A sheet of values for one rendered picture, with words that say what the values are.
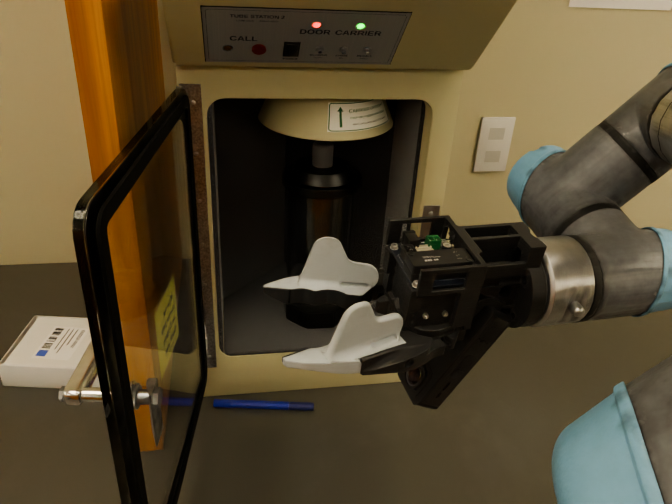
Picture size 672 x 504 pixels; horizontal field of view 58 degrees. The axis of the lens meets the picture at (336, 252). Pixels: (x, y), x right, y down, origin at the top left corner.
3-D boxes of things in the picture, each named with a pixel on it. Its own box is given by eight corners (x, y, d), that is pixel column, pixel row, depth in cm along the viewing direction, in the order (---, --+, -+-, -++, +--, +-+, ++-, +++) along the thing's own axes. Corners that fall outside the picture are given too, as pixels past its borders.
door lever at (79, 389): (154, 345, 58) (151, 323, 56) (124, 419, 49) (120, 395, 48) (97, 343, 58) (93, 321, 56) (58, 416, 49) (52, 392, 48)
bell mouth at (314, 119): (254, 99, 86) (253, 59, 83) (376, 100, 89) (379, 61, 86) (262, 142, 71) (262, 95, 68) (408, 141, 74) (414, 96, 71)
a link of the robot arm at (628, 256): (622, 265, 61) (676, 329, 55) (525, 275, 58) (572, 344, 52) (659, 203, 56) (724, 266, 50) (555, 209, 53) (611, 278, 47)
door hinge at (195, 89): (198, 368, 84) (176, 83, 65) (216, 366, 84) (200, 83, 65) (197, 375, 83) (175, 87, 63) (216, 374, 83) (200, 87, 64)
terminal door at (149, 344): (206, 378, 83) (186, 84, 63) (147, 599, 56) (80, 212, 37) (200, 378, 83) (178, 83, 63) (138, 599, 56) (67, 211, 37)
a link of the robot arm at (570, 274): (530, 286, 57) (580, 346, 51) (487, 291, 56) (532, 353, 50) (554, 218, 53) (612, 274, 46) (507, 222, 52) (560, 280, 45)
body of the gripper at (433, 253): (379, 217, 48) (514, 208, 51) (366, 301, 53) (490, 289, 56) (414, 275, 42) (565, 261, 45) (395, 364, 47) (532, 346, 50)
